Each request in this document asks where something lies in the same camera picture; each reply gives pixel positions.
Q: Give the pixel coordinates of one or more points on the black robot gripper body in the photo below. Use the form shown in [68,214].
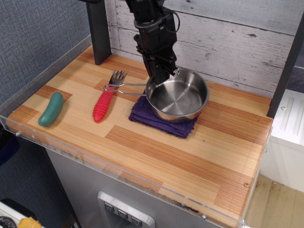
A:
[157,38]

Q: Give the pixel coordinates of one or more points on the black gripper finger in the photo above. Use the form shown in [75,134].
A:
[165,69]
[149,62]

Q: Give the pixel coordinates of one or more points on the stainless steel saucepan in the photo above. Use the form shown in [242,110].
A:
[179,99]

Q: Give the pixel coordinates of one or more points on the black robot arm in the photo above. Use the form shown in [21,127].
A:
[148,10]

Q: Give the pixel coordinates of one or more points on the folded violet cloth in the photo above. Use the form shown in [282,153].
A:
[142,113]

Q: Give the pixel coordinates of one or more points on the green toy cucumber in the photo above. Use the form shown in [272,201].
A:
[52,110]

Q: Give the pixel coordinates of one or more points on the silver toy fridge cabinet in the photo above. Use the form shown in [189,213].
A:
[173,198]

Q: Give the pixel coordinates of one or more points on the white cabinet on right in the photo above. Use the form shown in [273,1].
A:
[283,160]

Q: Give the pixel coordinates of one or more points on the silver water dispenser panel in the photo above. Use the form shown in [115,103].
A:
[125,211]

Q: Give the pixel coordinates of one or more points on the yellow object at corner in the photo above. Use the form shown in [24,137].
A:
[29,223]

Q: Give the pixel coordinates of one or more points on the red handled toy fork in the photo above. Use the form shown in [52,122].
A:
[102,105]

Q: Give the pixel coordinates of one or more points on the dark grey left post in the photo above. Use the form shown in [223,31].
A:
[99,30]

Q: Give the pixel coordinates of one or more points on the dark grey post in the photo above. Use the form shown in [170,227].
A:
[287,70]
[99,30]

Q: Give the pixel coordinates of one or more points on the dark grey right post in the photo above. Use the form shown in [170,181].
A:
[287,70]

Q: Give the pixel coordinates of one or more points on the clear acrylic guard rail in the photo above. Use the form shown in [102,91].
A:
[225,146]

